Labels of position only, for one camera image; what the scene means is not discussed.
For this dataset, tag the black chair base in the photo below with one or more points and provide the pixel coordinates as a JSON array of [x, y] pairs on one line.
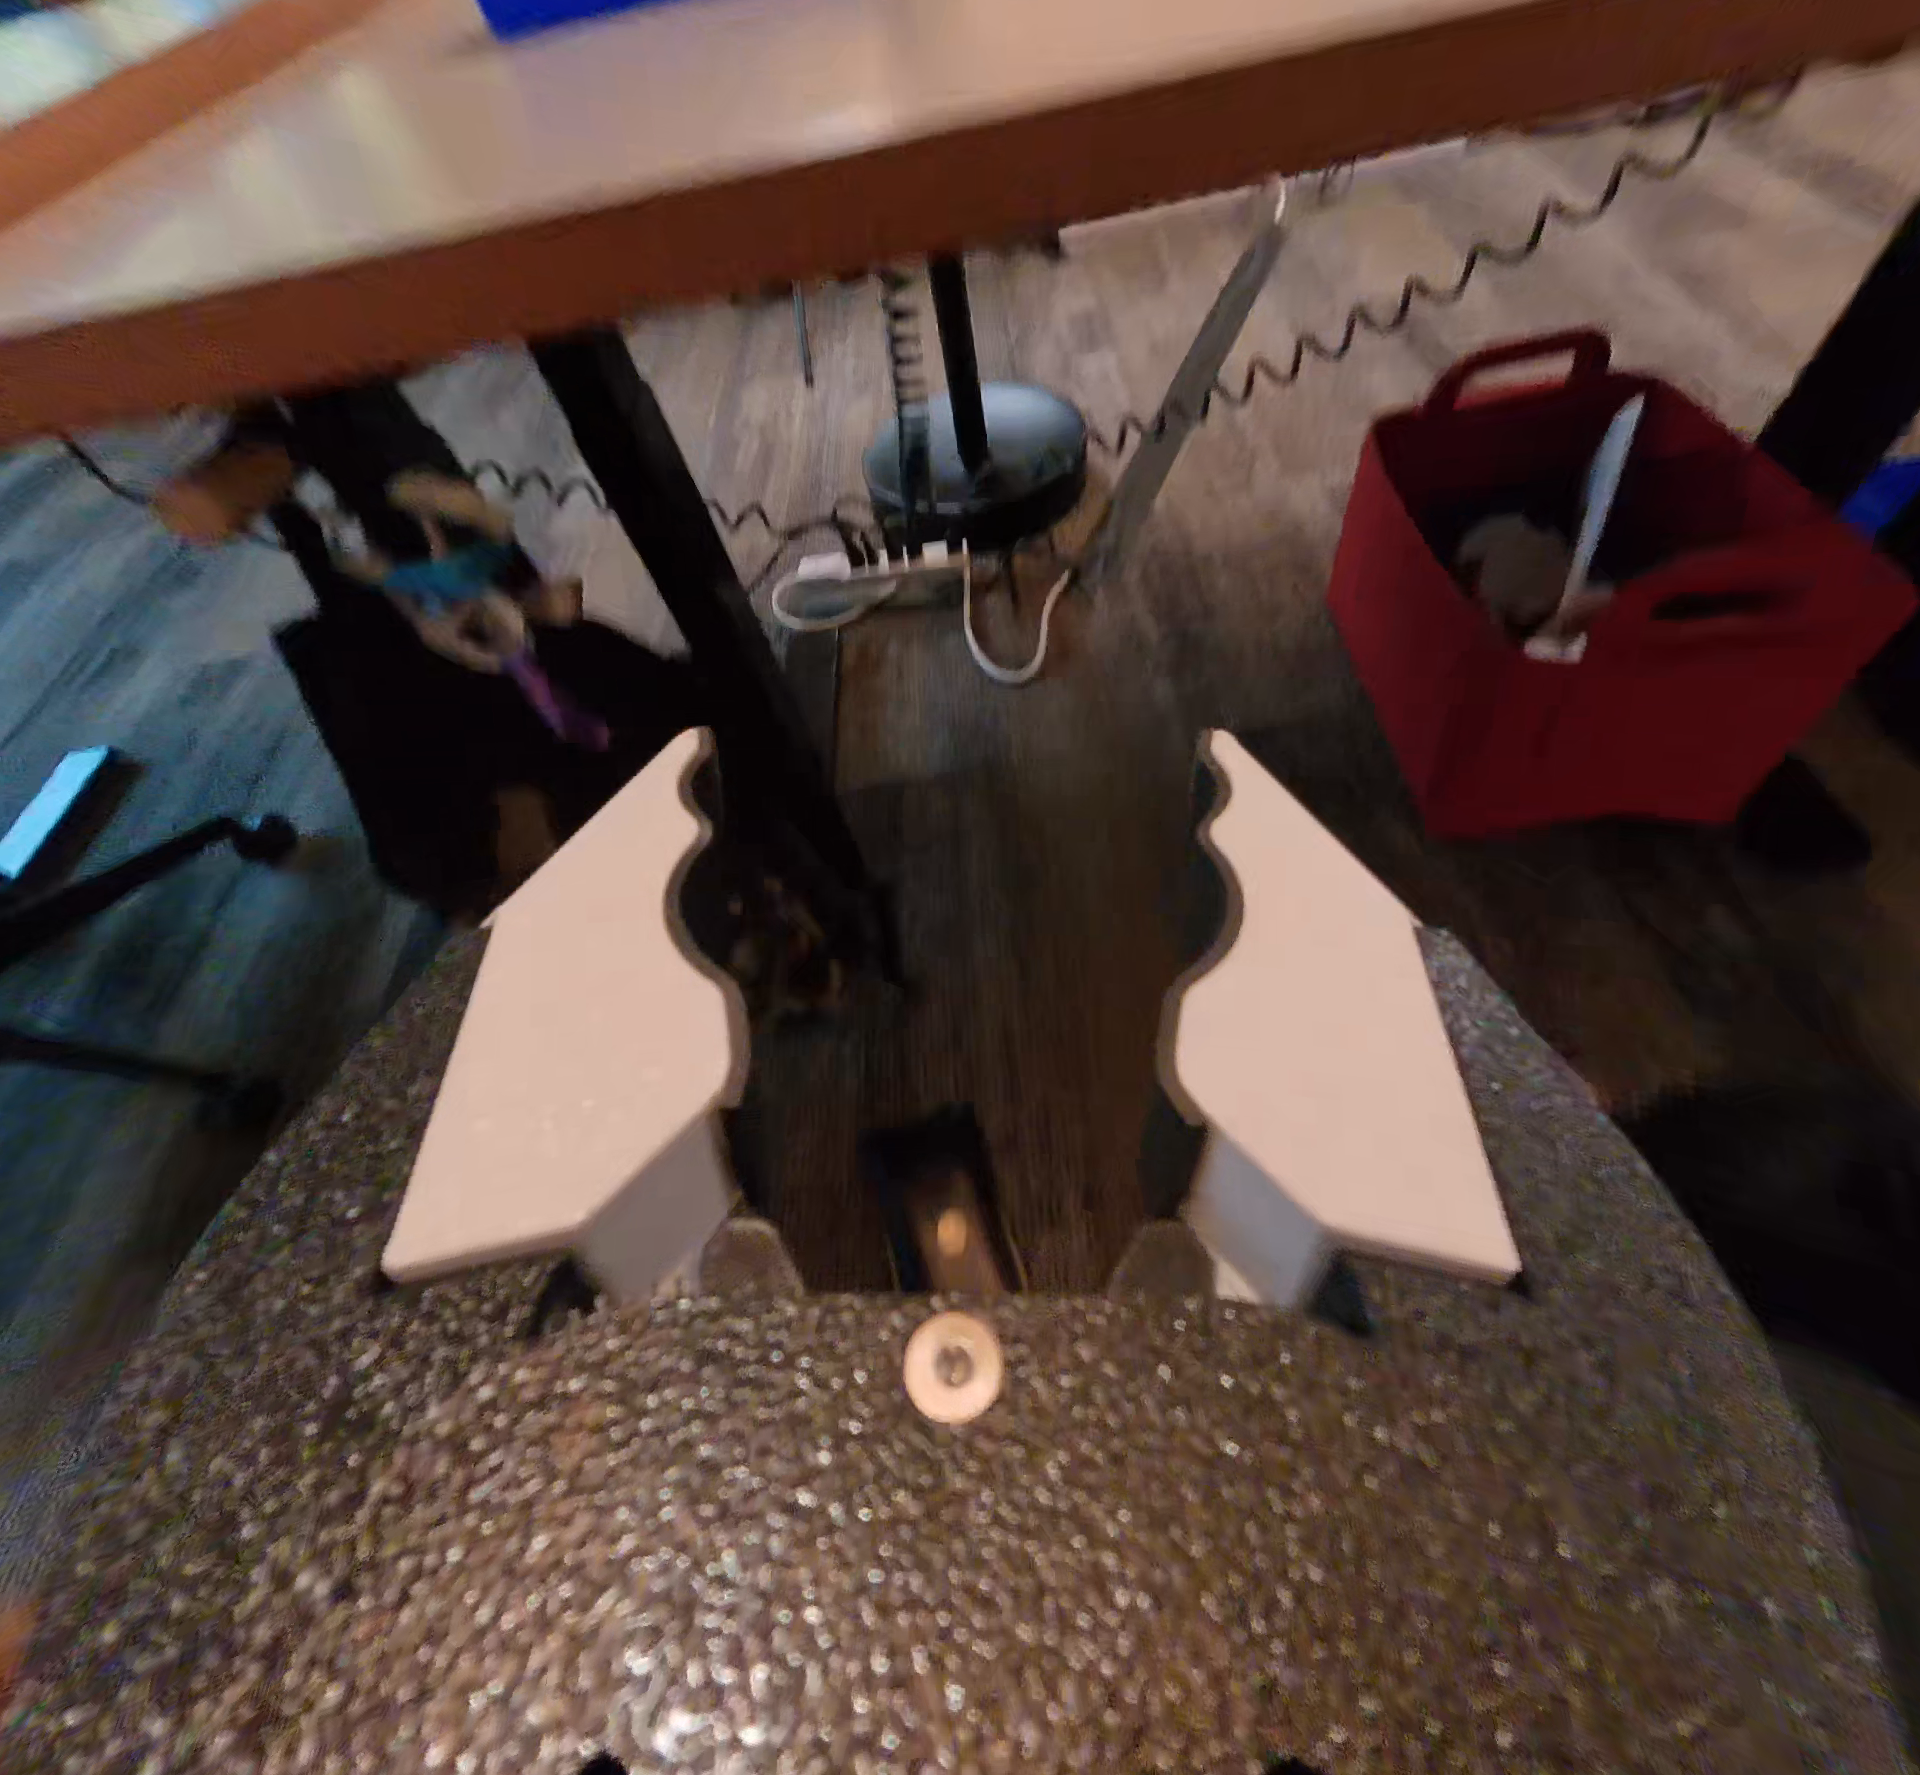
[[136, 875]]

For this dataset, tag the black bag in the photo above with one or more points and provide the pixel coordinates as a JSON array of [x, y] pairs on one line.
[[419, 755]]

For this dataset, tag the grey metal bar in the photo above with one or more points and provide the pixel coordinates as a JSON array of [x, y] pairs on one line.
[[1202, 364]]

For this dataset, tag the black round stand base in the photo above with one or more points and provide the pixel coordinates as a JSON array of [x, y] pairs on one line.
[[1022, 455]]

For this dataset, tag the white power strip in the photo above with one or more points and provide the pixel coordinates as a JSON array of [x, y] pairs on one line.
[[900, 584]]

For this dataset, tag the pale curved strip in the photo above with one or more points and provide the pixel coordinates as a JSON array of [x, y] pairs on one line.
[[1597, 515]]

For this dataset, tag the teal and purple bag charm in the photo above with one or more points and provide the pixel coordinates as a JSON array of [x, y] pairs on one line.
[[450, 584]]

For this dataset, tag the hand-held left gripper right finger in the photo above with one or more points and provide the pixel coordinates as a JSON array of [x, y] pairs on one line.
[[1319, 1056]]

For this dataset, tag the black desk leg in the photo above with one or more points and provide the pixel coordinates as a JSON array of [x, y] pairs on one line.
[[1854, 380], [706, 635]]

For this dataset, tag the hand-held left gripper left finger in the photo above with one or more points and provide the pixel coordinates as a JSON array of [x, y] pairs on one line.
[[586, 1040]]

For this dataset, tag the red fabric tote bag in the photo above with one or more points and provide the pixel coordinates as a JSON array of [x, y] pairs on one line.
[[1576, 725]]

